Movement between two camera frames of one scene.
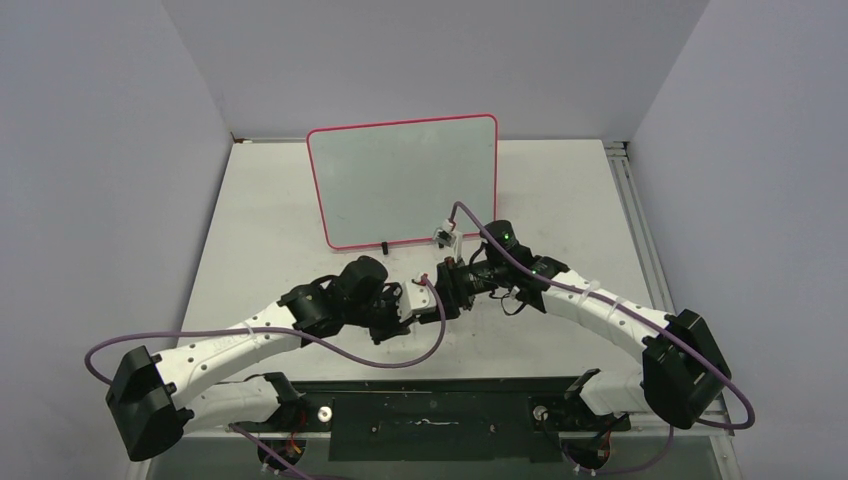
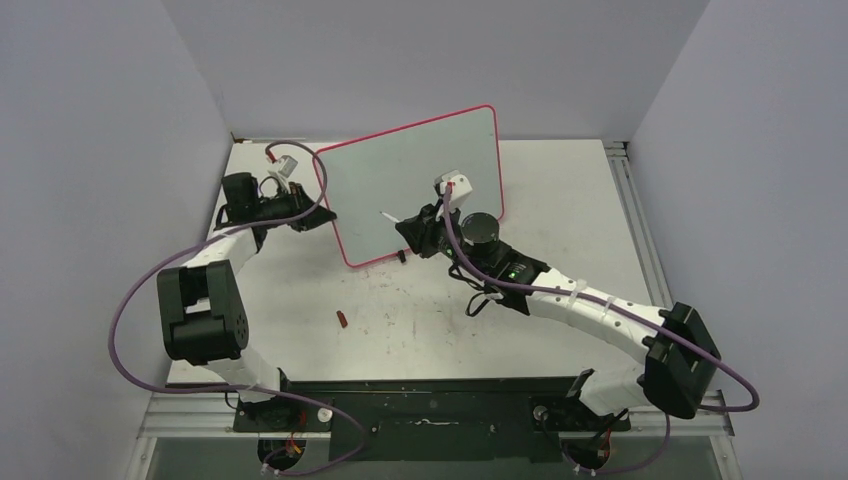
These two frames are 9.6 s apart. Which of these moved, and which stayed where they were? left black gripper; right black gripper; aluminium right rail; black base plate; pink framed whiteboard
Moved: pink framed whiteboard; left black gripper; right black gripper
Stayed: aluminium right rail; black base plate
